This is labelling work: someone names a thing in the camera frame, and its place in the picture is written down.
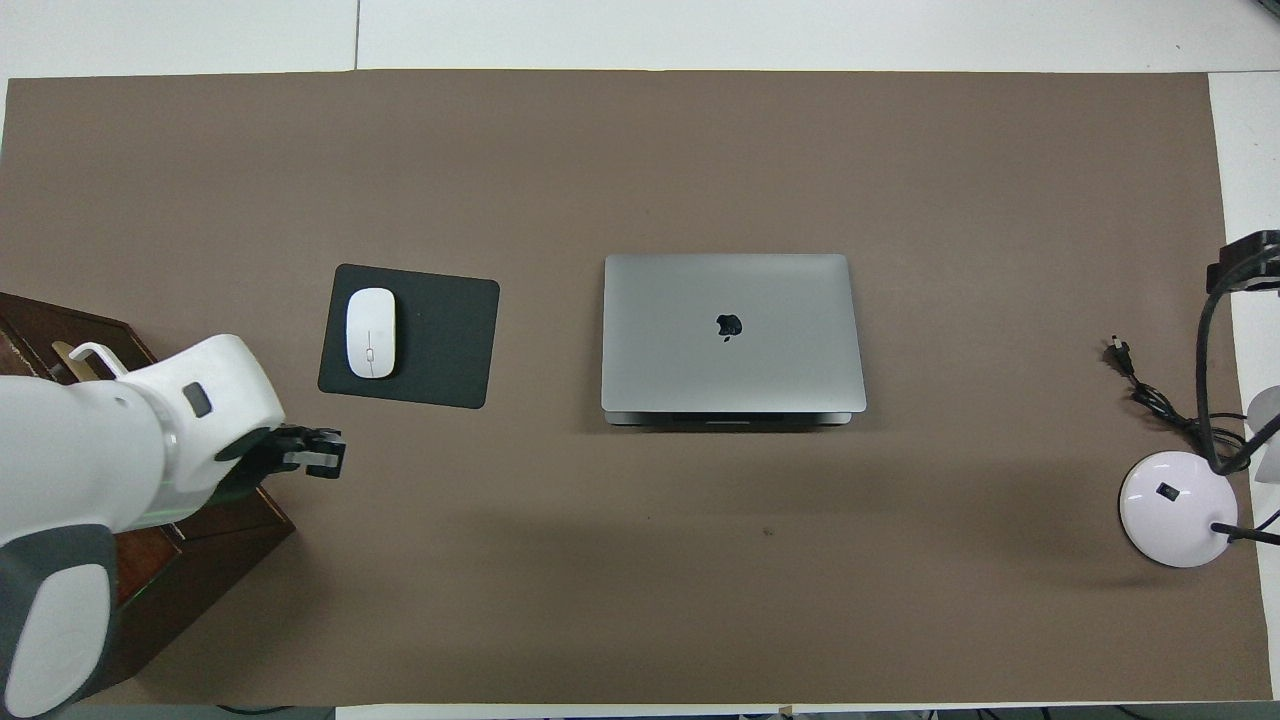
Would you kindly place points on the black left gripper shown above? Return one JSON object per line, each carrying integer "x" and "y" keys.
{"x": 255, "y": 460}

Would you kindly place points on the grey laptop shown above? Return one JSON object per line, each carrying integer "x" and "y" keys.
{"x": 730, "y": 360}

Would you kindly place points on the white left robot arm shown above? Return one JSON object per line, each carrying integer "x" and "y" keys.
{"x": 80, "y": 450}

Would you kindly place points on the white computer mouse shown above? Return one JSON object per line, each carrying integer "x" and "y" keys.
{"x": 370, "y": 332}

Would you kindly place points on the dark wooden box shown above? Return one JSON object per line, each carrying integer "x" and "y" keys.
{"x": 200, "y": 560}

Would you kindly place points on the black mouse pad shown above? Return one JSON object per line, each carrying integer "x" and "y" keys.
{"x": 440, "y": 320}

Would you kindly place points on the white desk lamp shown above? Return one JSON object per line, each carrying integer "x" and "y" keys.
{"x": 1175, "y": 500}

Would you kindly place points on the brown table mat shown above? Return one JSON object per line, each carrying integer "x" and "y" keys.
{"x": 640, "y": 150}

